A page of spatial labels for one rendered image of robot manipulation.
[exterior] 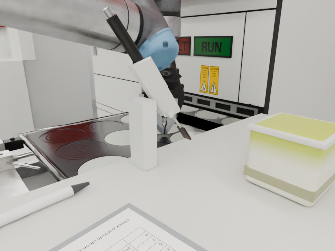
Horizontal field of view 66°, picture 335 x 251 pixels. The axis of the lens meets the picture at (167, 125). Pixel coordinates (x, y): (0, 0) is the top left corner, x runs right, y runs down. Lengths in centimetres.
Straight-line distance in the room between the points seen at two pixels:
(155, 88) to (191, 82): 42
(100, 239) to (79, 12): 24
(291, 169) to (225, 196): 7
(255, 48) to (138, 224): 46
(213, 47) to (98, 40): 36
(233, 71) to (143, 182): 40
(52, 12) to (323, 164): 30
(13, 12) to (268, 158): 29
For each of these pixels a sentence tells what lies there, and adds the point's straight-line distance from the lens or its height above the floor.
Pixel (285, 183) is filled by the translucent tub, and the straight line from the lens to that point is 28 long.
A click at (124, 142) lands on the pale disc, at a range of 58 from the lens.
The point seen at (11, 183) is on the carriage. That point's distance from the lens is 53.
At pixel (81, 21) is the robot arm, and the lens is 33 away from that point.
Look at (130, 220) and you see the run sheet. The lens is 23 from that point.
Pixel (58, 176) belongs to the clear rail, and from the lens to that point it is 47.
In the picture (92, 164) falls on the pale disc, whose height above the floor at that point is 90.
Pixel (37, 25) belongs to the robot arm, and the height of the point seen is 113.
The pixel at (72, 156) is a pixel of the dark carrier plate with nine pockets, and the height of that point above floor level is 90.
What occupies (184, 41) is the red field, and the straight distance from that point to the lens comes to 72.
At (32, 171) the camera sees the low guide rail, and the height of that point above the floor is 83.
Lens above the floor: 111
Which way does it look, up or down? 18 degrees down
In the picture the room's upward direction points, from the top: straight up
